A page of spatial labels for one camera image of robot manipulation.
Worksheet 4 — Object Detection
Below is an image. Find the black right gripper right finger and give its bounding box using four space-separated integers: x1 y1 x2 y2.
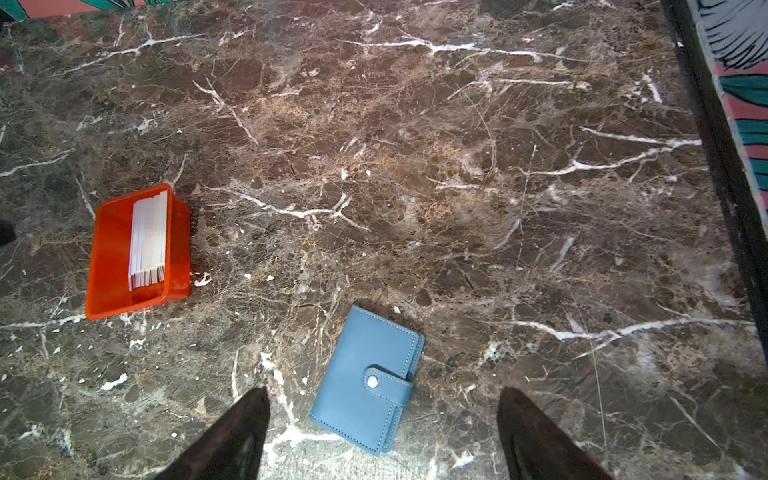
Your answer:
497 387 611 480

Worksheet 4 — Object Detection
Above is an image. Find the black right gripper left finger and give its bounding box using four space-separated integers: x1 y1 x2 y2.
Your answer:
155 387 270 480

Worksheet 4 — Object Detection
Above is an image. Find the blue card holder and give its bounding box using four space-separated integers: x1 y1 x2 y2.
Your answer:
310 305 425 455

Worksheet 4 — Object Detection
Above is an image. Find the credit card stack in box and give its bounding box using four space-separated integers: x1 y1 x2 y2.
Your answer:
129 190 168 290

